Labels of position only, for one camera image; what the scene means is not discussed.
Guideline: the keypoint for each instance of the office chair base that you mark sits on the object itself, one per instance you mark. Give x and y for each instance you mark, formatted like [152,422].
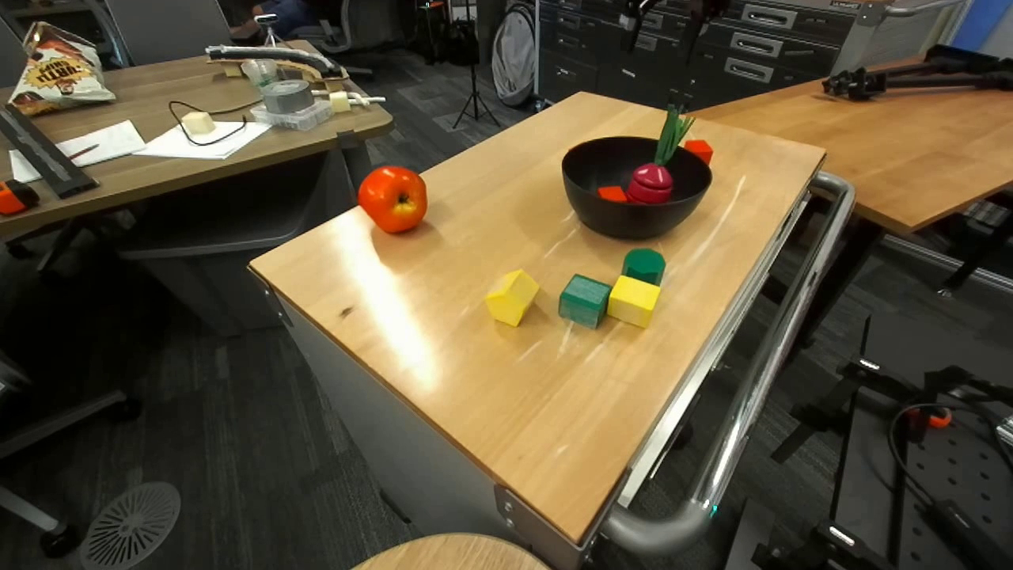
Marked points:
[106,408]

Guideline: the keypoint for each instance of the red orange toy apple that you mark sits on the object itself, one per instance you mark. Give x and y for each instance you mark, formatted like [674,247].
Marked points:
[394,201]

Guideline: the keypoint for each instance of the round fan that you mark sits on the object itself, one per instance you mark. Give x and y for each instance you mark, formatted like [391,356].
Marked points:
[513,52]

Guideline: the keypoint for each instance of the grey office chair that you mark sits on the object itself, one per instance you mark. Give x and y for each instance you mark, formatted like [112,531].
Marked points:
[168,27]

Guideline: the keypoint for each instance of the small orange cube block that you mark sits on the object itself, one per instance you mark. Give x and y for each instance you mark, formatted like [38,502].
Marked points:
[613,194]

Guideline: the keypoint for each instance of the curved black white headband device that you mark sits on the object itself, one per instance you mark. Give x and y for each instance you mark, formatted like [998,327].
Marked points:
[272,52]

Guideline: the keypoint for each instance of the snack bag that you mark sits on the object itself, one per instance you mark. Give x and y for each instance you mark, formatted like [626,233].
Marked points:
[59,78]

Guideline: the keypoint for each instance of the grey plastic bin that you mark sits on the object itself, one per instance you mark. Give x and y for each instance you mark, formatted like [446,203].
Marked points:
[897,35]

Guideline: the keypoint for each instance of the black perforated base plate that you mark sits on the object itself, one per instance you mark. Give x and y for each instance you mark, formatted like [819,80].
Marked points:
[952,478]

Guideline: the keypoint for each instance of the small orange desk object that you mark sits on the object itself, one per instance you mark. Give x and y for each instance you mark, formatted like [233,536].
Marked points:
[11,201]

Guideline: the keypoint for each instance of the teal green block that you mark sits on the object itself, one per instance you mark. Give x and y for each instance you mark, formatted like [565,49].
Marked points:
[583,303]

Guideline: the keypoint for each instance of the black folded tripod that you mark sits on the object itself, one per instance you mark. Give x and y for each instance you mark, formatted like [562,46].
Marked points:
[866,85]

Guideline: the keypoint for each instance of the large red orange cube block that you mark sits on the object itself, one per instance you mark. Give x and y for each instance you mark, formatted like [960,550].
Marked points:
[701,149]

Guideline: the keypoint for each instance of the round grey floor disc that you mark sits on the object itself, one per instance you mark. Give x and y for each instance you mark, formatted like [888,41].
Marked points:
[131,525]

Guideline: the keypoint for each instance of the red toy beetroot green leaves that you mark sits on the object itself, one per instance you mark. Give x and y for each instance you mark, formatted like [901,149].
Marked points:
[650,186]

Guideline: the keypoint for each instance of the wooden side table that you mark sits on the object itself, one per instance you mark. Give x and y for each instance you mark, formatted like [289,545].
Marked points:
[927,146]

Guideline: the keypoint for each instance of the round wooden stool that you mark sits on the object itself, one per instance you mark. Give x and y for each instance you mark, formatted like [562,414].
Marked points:
[454,555]

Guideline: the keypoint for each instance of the orange black bar clamp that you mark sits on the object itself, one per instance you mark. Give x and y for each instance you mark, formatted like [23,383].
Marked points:
[936,420]

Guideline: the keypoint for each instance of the yellow house shaped block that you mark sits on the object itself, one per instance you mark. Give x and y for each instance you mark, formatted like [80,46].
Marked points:
[513,298]

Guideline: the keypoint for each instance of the small white round charger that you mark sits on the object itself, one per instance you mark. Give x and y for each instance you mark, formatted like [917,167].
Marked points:
[196,121]

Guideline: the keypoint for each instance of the black tripod stand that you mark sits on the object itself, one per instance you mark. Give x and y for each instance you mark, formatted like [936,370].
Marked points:
[475,95]

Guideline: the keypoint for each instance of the black drawer tool cabinet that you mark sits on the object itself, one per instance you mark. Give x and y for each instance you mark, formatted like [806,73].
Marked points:
[761,65]

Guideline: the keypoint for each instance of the black bowl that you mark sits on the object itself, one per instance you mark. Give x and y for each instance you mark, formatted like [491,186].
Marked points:
[633,222]

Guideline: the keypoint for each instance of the white paper sheet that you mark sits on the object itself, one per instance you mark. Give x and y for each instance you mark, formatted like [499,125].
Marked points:
[98,144]
[211,144]

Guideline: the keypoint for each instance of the white plastic desk object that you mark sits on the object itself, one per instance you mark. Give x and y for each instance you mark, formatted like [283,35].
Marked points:
[343,99]

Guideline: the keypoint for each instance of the grey metal tool cart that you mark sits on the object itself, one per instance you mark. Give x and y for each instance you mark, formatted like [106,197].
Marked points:
[367,422]

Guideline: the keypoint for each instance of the wooden office desk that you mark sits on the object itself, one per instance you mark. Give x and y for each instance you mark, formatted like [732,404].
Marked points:
[211,175]

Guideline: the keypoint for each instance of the yellow cube block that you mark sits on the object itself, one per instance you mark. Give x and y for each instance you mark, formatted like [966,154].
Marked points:
[633,303]

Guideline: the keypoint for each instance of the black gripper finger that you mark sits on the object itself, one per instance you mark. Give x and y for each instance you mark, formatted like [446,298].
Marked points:
[689,23]
[638,21]

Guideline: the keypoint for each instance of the green octagonal cylinder block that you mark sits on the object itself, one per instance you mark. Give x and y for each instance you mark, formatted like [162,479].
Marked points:
[643,265]

